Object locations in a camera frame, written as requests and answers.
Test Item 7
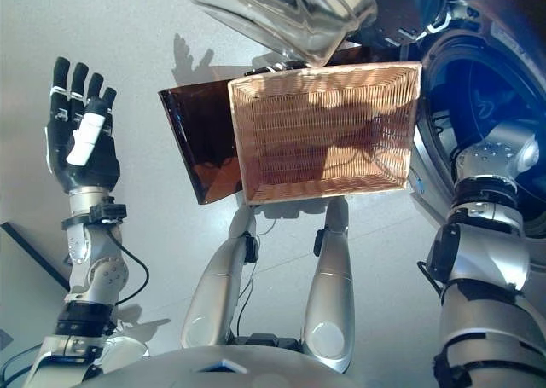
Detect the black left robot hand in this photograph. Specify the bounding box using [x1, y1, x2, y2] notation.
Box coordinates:
[44, 56, 121, 195]

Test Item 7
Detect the round glass washing machine door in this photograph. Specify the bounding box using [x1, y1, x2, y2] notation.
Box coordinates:
[184, 0, 379, 68]

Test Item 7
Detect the grey front-load washing machine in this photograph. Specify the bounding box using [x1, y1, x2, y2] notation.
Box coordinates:
[362, 0, 546, 240]

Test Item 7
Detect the glossy dark brown stool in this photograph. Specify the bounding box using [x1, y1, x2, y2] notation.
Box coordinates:
[157, 80, 244, 205]

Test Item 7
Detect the grey board with dark edge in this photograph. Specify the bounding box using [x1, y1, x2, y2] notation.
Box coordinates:
[0, 221, 72, 291]

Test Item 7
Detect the light wicker laundry basket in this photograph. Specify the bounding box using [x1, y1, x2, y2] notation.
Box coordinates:
[227, 61, 423, 206]

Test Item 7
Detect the grey robot torso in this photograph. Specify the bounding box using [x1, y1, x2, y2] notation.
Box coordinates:
[80, 347, 359, 388]

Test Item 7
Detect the silver right robot leg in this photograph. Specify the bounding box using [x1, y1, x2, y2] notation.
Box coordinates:
[300, 198, 356, 374]

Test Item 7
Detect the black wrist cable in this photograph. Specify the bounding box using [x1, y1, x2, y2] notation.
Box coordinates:
[106, 229, 150, 308]

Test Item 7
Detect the black upper arm cable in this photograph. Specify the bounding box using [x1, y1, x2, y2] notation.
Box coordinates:
[0, 343, 44, 388]

